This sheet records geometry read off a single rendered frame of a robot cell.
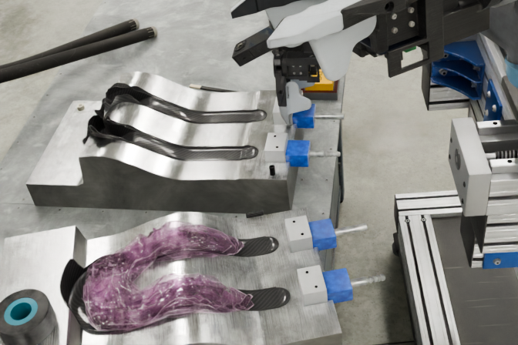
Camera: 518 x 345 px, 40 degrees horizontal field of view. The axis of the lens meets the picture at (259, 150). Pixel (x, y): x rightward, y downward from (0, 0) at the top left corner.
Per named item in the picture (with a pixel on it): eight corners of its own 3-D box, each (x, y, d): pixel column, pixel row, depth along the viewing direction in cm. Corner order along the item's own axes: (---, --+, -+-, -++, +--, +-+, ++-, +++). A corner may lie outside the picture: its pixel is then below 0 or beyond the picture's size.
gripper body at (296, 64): (319, 86, 125) (316, 28, 117) (271, 86, 127) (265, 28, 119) (323, 62, 131) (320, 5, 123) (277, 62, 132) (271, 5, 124)
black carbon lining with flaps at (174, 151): (269, 116, 139) (264, 77, 133) (257, 172, 127) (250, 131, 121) (103, 114, 146) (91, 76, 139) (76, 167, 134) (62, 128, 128)
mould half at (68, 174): (305, 125, 147) (301, 71, 138) (290, 216, 128) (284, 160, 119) (80, 122, 156) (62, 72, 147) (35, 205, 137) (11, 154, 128)
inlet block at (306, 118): (344, 118, 137) (344, 96, 133) (343, 135, 133) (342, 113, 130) (278, 118, 139) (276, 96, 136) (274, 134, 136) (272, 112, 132)
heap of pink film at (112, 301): (241, 232, 118) (236, 199, 113) (257, 319, 105) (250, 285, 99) (87, 260, 117) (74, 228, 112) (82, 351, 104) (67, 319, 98)
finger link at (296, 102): (311, 131, 129) (310, 84, 125) (279, 130, 130) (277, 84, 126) (313, 123, 132) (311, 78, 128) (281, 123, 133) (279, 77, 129)
